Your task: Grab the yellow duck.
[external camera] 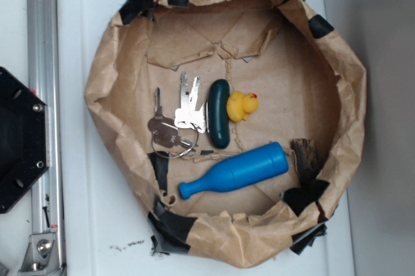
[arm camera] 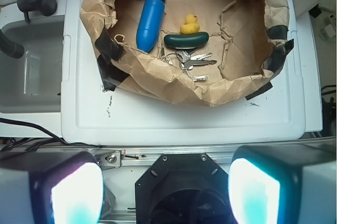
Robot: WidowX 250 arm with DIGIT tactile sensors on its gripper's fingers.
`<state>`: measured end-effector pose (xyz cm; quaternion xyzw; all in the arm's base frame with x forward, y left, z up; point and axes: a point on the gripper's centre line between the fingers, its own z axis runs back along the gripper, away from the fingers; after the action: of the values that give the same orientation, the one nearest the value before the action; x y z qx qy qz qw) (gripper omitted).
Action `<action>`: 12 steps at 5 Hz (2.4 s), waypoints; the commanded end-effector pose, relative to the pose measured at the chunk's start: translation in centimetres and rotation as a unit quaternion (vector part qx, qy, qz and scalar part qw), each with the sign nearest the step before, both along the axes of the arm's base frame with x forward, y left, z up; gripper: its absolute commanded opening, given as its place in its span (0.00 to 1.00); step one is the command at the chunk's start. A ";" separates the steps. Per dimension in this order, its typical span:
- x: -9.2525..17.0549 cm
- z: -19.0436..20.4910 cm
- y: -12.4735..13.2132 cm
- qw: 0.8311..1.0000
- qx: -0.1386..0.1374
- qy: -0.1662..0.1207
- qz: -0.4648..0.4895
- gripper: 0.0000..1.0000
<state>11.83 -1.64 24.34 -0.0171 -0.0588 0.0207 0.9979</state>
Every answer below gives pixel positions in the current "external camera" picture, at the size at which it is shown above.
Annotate silver key pair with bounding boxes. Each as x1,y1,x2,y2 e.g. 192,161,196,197
174,71,207,133

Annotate blue plastic bowling pin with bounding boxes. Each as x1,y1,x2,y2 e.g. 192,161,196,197
178,142,289,200

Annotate white plastic tray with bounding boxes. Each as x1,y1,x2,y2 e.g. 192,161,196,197
57,0,355,275

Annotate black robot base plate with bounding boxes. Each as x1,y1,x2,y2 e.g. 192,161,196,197
1,67,48,214

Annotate metal key ring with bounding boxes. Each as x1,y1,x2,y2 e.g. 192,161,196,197
151,123,200,159

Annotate aluminium extrusion rail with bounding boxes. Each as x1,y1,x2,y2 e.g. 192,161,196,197
27,0,67,275

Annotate dark silver key left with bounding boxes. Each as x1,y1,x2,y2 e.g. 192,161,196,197
147,87,196,148

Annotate dark green oval case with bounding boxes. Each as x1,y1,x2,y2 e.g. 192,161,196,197
207,79,230,149

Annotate metal corner bracket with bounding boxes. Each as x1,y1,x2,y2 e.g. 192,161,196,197
18,233,61,275

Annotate dark wood bark piece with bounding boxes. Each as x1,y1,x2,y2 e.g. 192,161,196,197
291,139,320,187

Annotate brown paper bag basket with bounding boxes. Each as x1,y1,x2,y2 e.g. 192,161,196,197
84,0,366,268

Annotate yellow rubber duck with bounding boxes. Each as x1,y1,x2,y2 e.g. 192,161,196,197
226,91,259,122

